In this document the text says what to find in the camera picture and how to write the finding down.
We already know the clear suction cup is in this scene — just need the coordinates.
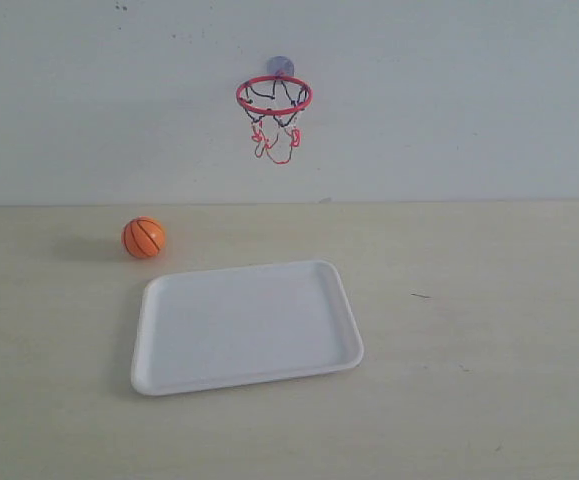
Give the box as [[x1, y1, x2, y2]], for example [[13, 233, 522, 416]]
[[266, 56, 295, 77]]

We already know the small orange basketball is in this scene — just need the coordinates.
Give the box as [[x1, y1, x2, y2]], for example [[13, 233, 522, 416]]
[[121, 216, 166, 259]]

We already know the red mini basketball hoop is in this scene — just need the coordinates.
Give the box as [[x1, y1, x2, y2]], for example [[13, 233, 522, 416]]
[[235, 73, 314, 165]]

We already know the white plastic tray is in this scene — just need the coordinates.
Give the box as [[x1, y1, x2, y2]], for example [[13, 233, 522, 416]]
[[130, 260, 364, 397]]

